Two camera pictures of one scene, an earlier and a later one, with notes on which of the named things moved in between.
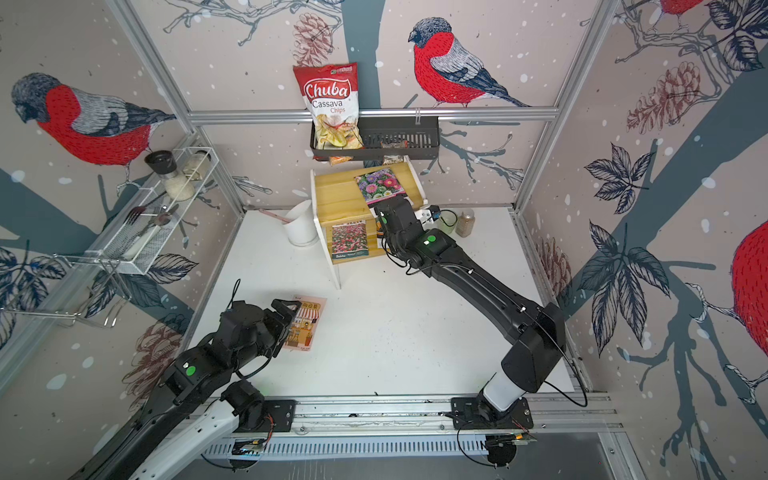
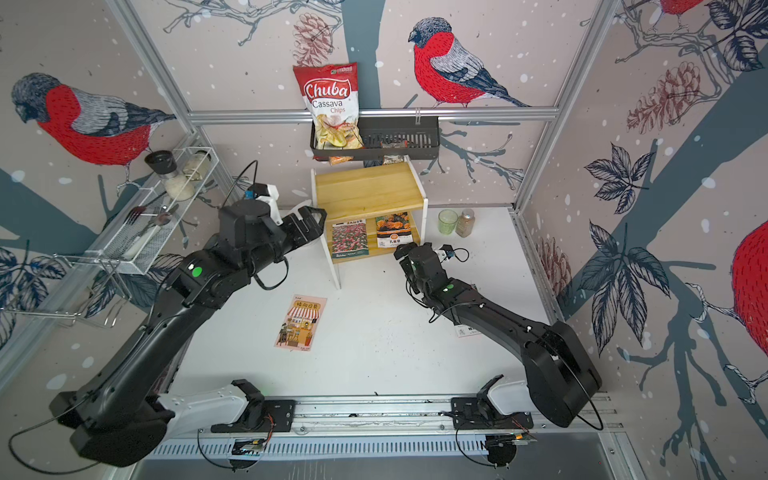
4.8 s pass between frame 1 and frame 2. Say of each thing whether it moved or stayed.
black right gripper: moved
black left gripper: moved
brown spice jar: stayed
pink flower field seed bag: stayed
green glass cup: stayed
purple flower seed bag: moved
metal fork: stayed
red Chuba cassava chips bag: stayed
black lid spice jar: stayed
